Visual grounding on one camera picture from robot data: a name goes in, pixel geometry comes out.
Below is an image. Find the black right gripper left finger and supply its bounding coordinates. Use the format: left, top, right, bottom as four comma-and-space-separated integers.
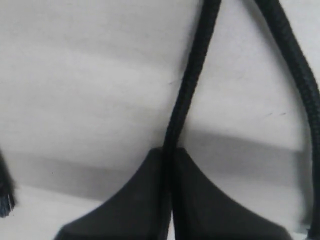
55, 148, 172, 240

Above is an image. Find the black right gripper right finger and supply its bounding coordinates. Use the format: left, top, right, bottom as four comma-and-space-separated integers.
171, 148, 291, 240

